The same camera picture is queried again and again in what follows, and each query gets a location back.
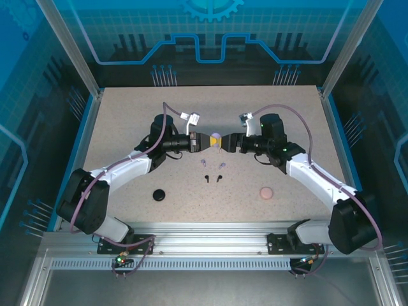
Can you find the pink earbud charging case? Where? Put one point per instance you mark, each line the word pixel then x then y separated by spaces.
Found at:
pixel 266 193

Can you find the black earbud charging case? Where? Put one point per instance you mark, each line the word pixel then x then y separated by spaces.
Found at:
pixel 159 194

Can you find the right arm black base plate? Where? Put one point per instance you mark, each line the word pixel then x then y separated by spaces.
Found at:
pixel 275 245

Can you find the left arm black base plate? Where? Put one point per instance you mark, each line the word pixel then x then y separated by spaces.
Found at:
pixel 103 248

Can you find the small circuit board with LEDs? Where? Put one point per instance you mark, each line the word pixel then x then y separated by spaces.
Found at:
pixel 306 260
pixel 121 259

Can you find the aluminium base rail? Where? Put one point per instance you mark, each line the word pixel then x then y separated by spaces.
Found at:
pixel 207 236

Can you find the aluminium frame post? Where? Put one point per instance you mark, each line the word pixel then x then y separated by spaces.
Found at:
pixel 349 48
pixel 71 48

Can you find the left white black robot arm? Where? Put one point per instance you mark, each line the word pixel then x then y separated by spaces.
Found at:
pixel 134 167

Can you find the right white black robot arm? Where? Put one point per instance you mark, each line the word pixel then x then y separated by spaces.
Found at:
pixel 299 173

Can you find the aluminium table side rail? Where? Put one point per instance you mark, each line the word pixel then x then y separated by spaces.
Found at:
pixel 338 140
pixel 83 140

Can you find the purple earbud charging case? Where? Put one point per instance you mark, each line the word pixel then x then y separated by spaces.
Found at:
pixel 216 135

